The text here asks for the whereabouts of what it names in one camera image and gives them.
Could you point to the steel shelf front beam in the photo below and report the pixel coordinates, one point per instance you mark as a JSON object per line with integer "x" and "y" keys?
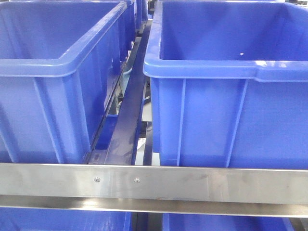
{"x": 185, "y": 190}

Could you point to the blue plastic bin right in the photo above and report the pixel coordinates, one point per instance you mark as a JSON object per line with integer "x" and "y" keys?
{"x": 229, "y": 83}

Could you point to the blue plastic bin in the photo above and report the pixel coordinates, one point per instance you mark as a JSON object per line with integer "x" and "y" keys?
{"x": 59, "y": 64}
{"x": 229, "y": 83}

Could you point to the lower blue bin right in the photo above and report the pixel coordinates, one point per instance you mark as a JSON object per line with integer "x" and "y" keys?
{"x": 190, "y": 222}

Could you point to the blue plastic bin left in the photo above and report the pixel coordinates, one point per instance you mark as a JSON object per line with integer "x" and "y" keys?
{"x": 59, "y": 64}

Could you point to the lower blue bin left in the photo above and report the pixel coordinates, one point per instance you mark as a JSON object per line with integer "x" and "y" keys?
{"x": 21, "y": 219}

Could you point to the steel shelf divider rail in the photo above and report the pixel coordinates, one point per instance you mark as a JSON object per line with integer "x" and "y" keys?
{"x": 120, "y": 129}

